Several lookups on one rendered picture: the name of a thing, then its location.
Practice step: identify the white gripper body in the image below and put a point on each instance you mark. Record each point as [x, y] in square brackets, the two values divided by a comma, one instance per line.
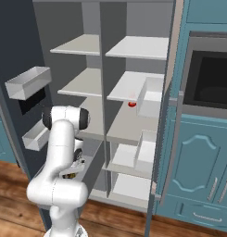
[74, 168]

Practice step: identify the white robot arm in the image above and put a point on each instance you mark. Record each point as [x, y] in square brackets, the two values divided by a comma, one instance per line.
[60, 145]

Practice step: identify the white crisper drawer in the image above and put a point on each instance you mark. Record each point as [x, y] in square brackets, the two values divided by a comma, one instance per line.
[124, 155]
[132, 186]

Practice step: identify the grey fridge shelf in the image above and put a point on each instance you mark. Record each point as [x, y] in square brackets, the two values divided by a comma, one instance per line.
[130, 126]

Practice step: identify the white fridge shelf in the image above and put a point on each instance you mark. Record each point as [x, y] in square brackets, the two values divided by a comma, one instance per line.
[127, 86]
[79, 46]
[84, 83]
[139, 47]

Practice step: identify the dark left fridge door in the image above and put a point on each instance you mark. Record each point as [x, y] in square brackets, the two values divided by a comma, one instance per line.
[16, 40]

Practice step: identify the teal drawer front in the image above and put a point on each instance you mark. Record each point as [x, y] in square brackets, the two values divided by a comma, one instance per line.
[207, 216]

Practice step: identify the grey open fridge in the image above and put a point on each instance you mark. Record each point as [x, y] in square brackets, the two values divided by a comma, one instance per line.
[113, 27]

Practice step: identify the grey right fridge door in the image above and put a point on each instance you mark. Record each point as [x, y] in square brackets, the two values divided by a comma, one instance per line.
[175, 46]

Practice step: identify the small white door bin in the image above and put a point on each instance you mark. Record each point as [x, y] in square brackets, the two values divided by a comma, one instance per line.
[34, 139]

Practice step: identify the teal base cabinet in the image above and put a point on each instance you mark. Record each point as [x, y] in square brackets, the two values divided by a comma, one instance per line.
[2, 139]

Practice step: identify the red tomato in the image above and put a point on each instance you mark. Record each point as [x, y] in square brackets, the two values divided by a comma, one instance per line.
[132, 104]

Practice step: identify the large white door bin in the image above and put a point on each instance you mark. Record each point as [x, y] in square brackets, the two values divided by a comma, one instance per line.
[27, 82]

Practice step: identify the teal arched cabinet door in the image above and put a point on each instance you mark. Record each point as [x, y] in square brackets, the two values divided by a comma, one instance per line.
[196, 160]

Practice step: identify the built-in black oven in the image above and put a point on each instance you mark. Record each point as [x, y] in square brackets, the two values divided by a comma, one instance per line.
[209, 77]

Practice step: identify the teal overhead cabinet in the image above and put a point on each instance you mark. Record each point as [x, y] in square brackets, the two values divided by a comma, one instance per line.
[209, 10]

